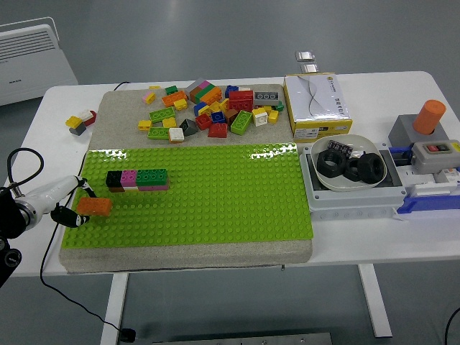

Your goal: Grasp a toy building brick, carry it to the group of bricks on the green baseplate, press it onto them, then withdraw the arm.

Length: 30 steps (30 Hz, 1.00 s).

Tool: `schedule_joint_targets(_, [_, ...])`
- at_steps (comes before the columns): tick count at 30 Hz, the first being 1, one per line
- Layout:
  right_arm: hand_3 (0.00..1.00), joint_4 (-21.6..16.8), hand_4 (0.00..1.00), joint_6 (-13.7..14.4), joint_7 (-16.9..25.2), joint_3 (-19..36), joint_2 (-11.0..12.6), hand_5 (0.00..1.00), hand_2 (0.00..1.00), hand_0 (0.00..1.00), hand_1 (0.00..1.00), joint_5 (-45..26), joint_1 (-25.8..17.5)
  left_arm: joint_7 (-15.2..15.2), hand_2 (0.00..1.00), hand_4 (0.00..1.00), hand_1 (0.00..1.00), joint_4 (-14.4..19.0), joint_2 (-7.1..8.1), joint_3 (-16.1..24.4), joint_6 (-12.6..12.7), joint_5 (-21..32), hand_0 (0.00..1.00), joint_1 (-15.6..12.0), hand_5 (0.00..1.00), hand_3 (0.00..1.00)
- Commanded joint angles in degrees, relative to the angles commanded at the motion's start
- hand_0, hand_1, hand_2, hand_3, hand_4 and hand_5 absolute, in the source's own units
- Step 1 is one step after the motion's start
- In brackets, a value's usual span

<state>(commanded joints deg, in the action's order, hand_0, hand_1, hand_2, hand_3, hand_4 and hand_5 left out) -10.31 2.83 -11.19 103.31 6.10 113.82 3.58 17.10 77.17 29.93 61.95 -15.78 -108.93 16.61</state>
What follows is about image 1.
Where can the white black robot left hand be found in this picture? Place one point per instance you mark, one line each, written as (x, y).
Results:
(57, 190)

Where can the brown toy brick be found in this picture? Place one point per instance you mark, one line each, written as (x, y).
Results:
(115, 189)
(195, 95)
(231, 115)

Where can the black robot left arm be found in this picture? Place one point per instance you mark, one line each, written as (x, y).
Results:
(10, 215)

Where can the black toy brick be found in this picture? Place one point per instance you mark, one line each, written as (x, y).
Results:
(115, 178)

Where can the magenta toy brick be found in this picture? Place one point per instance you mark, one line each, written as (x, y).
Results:
(129, 177)

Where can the lime green toy brick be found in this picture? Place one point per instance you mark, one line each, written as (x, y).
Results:
(159, 133)
(162, 115)
(241, 122)

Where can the pink and yellow brick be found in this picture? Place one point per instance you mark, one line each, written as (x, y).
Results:
(148, 97)

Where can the grey sloped toy brick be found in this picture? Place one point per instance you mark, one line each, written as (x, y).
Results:
(188, 127)

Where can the small green toy brick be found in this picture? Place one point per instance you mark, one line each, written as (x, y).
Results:
(279, 106)
(171, 90)

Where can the green studded baseplate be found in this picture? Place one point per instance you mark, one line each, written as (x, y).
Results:
(215, 201)

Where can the blue toy brick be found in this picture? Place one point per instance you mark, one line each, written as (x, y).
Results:
(218, 117)
(231, 90)
(199, 107)

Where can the red sloped toy brick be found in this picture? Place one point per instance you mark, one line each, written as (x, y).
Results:
(218, 130)

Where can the large red toy brick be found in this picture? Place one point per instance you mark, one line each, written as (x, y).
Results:
(240, 100)

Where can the flat white toy brick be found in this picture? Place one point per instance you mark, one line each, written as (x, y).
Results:
(244, 88)

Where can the long grey toy brick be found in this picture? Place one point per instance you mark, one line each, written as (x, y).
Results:
(266, 97)

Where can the white heater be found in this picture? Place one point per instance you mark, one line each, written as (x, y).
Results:
(32, 64)

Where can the white table leg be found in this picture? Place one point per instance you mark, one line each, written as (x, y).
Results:
(375, 302)
(115, 305)

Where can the grey-brown mat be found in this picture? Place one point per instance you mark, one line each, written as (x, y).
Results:
(179, 257)

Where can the white and yellow cardboard box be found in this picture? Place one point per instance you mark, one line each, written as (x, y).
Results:
(318, 106)

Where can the large black hex nut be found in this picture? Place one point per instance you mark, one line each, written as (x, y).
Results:
(372, 167)
(330, 163)
(353, 173)

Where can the silver floor plate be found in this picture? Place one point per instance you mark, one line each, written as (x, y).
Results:
(309, 67)
(304, 55)

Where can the purple circuit board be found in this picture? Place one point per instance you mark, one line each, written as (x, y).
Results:
(339, 146)

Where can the light grey junction box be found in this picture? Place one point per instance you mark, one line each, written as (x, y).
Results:
(352, 201)

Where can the white bowl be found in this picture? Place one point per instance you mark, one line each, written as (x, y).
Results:
(359, 142)

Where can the grey block with hole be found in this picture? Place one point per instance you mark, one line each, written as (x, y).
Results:
(400, 131)

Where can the white plastic fixture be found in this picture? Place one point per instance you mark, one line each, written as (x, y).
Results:
(424, 183)

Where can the orange cylinder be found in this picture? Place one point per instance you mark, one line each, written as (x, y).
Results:
(428, 116)

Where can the blue plastic rail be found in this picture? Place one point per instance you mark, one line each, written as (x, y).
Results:
(427, 204)

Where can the grey push-button switch box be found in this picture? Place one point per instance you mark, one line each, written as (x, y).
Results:
(431, 160)

